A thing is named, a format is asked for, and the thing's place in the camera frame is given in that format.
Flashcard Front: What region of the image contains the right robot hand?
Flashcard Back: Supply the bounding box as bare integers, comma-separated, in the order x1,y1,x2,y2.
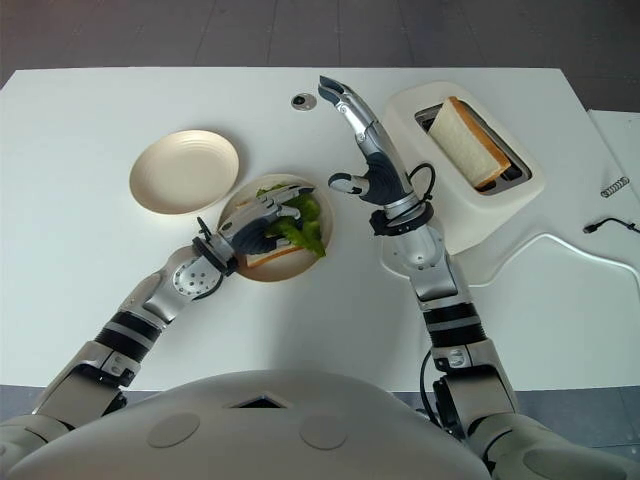
317,75,420,209

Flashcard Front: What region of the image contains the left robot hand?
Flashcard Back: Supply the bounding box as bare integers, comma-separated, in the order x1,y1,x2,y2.
218,184,317,257

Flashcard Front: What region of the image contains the green lettuce leaf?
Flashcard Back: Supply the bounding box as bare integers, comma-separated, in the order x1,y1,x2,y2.
255,184,328,259

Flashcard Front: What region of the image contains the bread slice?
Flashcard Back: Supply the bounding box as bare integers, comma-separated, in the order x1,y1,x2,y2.
233,198,307,269
429,95,513,193

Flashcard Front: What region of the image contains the cream round plate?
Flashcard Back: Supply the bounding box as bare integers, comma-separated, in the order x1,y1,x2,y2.
128,129,242,218
215,172,337,284

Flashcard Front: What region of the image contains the cream toaster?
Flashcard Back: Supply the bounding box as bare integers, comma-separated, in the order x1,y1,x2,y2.
383,79,547,257

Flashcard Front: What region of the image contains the robot body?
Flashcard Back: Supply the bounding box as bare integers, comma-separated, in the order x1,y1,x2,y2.
5,368,502,480

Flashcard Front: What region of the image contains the metal coil spring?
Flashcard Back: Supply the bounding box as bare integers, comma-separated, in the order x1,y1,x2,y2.
599,176,629,198

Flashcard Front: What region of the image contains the white cord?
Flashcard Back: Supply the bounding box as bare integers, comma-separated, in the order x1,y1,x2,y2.
492,231,640,289

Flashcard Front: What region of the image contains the black cable with plug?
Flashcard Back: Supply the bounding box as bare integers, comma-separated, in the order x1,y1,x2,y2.
583,216,640,236

